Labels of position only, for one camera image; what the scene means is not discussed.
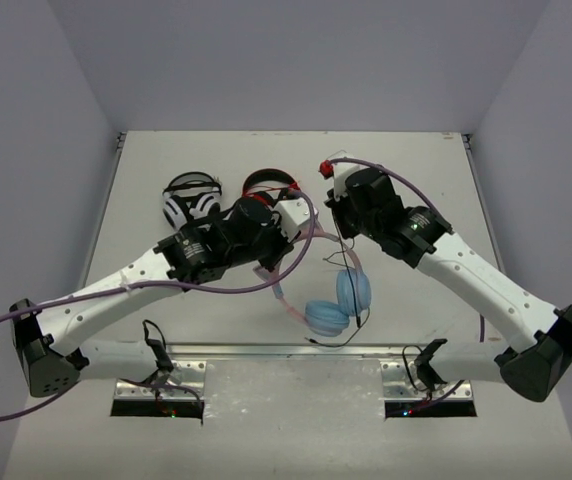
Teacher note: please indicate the red black headphones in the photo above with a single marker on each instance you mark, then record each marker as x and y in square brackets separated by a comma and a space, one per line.
[269, 186]

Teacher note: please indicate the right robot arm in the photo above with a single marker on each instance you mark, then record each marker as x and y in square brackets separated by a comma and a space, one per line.
[535, 349]

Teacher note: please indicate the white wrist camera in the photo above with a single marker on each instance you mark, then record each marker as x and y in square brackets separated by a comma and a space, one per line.
[338, 167]
[294, 216]

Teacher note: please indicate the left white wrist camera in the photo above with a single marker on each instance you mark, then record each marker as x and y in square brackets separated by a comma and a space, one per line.
[294, 216]

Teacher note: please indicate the right metal mounting bracket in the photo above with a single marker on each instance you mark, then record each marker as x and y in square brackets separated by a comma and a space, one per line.
[396, 383]

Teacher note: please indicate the metal mounting bracket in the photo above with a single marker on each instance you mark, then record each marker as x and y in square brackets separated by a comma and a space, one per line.
[188, 375]
[396, 383]

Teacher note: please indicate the pink blue cat-ear headphones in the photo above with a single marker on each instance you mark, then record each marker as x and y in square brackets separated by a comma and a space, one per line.
[352, 289]

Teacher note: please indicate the left metal mounting bracket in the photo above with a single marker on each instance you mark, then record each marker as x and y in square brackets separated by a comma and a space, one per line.
[188, 375]

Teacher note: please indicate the black white headphones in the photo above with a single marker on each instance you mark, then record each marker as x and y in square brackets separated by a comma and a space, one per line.
[191, 196]

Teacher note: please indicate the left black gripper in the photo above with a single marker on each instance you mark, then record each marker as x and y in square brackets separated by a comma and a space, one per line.
[276, 252]

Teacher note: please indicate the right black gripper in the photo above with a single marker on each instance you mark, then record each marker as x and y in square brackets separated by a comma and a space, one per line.
[338, 206]

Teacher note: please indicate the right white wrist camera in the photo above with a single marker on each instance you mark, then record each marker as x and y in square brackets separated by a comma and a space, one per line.
[338, 167]

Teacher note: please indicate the metal table edge rail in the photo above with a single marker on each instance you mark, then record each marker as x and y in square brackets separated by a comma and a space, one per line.
[288, 351]

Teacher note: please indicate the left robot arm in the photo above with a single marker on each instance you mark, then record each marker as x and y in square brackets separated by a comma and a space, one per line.
[56, 341]

